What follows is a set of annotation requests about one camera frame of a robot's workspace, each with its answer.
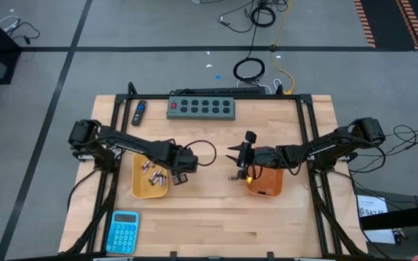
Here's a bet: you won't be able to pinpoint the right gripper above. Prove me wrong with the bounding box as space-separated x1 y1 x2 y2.
225 130 279 179

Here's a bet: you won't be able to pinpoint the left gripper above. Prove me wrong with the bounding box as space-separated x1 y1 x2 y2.
171 148 199 186

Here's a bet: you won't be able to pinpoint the yellow plastic bin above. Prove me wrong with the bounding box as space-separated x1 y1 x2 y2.
131 152 170 199

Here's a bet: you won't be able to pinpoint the orange plastic bin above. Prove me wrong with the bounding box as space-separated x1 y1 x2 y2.
245 146 285 198

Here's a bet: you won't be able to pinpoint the grey metal power strip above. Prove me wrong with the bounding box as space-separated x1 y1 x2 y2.
165 96 237 121

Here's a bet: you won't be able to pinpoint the long black power strip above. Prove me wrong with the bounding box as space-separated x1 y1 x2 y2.
174 86 268 96

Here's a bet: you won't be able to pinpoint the black remote control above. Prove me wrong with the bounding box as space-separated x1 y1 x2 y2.
131 99 148 127

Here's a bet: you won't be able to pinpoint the blue calculator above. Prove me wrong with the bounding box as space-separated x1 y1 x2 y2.
105 210 141 255

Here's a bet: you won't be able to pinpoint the white paper sign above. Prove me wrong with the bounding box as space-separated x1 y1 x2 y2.
356 194 396 244

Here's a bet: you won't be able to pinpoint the black bar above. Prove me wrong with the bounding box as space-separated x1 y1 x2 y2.
359 202 418 232

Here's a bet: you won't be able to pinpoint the black mat with orange stripes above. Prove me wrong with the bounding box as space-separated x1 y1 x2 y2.
353 0 418 51

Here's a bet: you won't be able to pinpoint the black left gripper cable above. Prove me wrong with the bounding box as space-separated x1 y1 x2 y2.
184 140 218 168

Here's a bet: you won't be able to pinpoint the yellow cable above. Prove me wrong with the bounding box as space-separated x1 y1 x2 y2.
269 0 296 96

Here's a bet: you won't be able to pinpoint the white cable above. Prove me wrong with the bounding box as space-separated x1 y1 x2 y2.
236 75 283 94
0 14 20 32

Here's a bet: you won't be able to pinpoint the large black coiled cable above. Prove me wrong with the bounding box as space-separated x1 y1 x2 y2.
232 7 266 83

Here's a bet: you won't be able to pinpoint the black aluminium frame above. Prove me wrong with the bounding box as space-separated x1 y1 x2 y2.
60 81 368 261

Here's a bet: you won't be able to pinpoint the small black coiled cable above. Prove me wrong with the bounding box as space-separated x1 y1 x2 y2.
249 5 277 28

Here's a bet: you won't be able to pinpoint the thin black cable with plug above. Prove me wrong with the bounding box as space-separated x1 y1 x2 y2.
5 21 41 46
218 0 257 34

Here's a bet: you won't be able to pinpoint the black cable bundle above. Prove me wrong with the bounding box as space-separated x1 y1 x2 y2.
343 124 418 175

